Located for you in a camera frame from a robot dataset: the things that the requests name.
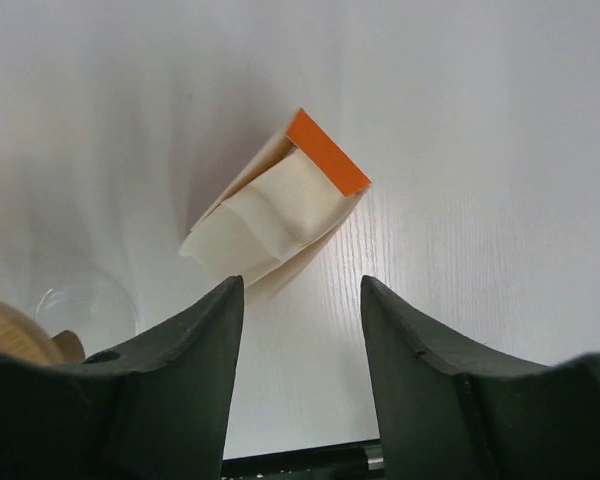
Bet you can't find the coffee filter pack orange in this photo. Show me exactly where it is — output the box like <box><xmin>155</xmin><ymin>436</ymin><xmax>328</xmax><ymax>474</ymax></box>
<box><xmin>180</xmin><ymin>109</ymin><xmax>372</xmax><ymax>301</ymax></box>

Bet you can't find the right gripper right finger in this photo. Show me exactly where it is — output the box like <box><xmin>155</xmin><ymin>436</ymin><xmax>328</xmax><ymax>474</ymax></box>
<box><xmin>361</xmin><ymin>276</ymin><xmax>600</xmax><ymax>479</ymax></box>

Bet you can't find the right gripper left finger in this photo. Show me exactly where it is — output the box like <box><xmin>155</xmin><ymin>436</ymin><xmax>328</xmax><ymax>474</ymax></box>
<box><xmin>0</xmin><ymin>276</ymin><xmax>244</xmax><ymax>479</ymax></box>

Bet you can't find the wooden dripper ring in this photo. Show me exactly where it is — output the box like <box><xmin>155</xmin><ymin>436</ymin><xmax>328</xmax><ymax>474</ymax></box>
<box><xmin>0</xmin><ymin>294</ymin><xmax>66</xmax><ymax>366</ymax></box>

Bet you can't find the clear glass carafe brown collar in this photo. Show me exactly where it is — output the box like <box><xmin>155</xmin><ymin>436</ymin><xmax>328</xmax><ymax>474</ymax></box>
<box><xmin>33</xmin><ymin>279</ymin><xmax>137</xmax><ymax>357</ymax></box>

